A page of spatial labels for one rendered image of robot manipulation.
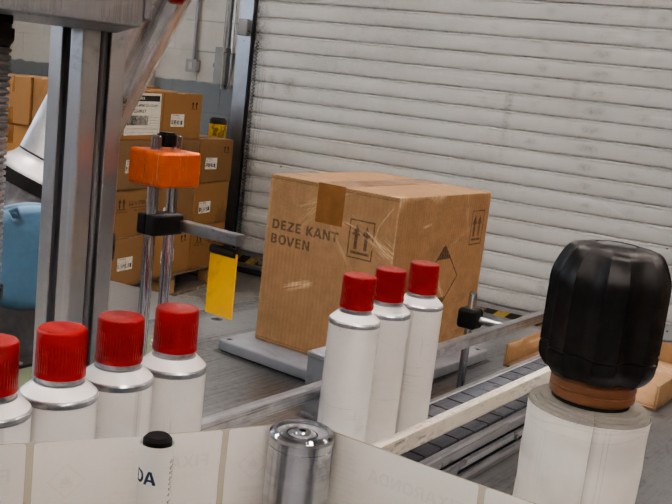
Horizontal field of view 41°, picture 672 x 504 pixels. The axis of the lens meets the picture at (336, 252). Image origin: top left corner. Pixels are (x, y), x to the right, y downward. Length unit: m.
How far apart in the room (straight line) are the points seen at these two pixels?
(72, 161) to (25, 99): 4.11
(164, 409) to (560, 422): 0.29
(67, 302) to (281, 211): 0.66
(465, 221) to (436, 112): 3.81
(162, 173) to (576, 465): 0.39
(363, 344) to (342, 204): 0.49
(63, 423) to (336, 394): 0.34
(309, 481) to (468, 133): 4.72
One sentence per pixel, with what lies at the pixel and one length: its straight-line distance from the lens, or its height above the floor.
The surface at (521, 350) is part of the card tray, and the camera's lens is 1.61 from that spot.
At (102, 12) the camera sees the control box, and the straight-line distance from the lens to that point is 0.62.
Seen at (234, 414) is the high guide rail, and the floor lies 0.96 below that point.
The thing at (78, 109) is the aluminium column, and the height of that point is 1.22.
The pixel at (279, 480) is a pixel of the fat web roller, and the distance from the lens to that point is 0.52.
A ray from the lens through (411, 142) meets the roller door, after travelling 5.31.
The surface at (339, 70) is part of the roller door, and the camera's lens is 5.52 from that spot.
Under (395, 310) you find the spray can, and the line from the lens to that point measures 0.92.
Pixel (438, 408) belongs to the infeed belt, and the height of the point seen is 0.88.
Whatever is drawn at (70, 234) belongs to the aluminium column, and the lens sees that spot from 0.77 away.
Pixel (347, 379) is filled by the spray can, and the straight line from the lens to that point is 0.88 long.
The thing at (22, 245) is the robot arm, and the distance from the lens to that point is 0.93.
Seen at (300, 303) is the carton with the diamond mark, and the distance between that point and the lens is 1.39.
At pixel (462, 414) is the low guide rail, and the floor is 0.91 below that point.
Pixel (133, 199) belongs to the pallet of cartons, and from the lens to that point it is 4.67.
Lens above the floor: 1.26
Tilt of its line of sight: 10 degrees down
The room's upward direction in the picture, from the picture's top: 7 degrees clockwise
